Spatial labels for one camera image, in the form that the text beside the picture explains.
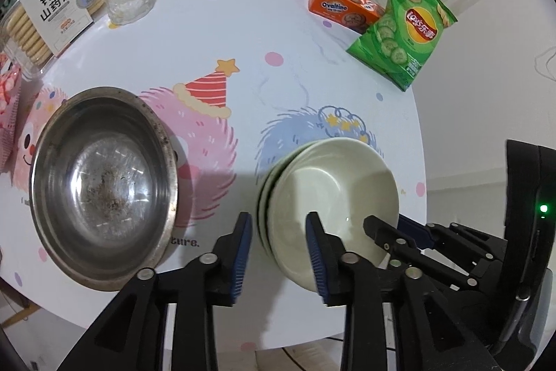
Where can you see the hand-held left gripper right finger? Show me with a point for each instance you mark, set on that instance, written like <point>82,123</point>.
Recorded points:
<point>315,258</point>

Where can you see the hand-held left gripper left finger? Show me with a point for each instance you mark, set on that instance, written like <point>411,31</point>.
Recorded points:
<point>243,253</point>

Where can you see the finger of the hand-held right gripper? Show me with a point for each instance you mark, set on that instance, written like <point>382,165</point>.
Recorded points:
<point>417,231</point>
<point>378,229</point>

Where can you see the light green ceramic bowl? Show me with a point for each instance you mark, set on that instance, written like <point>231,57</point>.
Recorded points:
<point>265,199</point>
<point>259,206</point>

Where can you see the stack of white bowls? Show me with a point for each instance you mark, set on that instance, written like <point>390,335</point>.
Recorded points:
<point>330,188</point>

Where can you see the stainless steel bowl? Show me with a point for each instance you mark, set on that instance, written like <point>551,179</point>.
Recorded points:
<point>104,188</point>

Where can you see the green potato chip bag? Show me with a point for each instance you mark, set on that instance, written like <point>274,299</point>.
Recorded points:
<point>404,36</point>

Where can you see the orange biscuit box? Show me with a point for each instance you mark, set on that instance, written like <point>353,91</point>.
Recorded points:
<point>343,6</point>

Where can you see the pink snack packet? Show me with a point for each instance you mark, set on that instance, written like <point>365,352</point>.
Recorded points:
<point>8,110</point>

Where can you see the clear biscuit tray package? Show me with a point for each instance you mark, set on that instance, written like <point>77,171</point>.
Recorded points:
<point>56,14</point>

